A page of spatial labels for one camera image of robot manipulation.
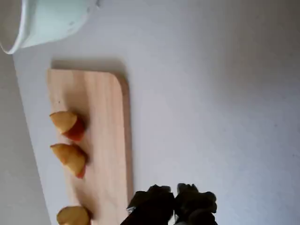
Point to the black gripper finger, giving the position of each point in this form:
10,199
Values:
194,206
152,206

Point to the broad apple slice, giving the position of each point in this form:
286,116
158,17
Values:
73,216

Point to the wooden cutting board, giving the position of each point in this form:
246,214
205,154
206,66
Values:
105,140

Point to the narrow apple slice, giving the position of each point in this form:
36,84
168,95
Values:
70,159

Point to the apple slice with red skin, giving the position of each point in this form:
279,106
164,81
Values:
68,125

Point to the white ceramic bowl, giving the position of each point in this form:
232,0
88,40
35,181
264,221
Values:
51,23

